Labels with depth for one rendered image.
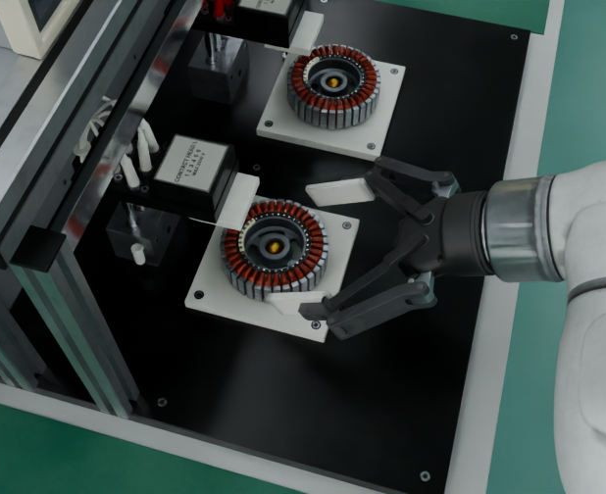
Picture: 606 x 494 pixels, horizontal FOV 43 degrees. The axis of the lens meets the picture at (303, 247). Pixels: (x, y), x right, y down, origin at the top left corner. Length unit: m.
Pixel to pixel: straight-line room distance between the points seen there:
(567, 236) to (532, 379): 1.06
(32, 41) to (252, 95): 0.48
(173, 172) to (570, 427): 0.40
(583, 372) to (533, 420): 1.09
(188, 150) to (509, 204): 0.30
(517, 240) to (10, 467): 0.51
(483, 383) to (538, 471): 0.80
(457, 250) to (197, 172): 0.25
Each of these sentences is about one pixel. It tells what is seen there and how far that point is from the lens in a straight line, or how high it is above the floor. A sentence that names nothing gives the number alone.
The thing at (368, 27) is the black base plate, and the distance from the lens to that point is 1.08.
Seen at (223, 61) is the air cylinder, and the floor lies 0.82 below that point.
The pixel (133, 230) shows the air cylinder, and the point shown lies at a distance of 0.82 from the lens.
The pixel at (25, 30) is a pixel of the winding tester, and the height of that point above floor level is 1.14.
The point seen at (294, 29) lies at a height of 0.89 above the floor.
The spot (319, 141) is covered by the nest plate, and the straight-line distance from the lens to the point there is 0.92.
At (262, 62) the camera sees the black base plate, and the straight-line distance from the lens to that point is 1.03.
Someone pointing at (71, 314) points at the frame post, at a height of 0.99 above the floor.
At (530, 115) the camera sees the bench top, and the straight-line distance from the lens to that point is 1.04.
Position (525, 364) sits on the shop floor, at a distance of 1.69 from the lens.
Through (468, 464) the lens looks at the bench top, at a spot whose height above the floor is 0.75.
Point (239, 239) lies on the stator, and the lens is 0.80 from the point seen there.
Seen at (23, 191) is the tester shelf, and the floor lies 1.10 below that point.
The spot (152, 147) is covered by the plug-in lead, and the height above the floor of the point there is 0.91.
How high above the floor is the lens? 1.49
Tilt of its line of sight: 58 degrees down
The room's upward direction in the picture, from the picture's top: straight up
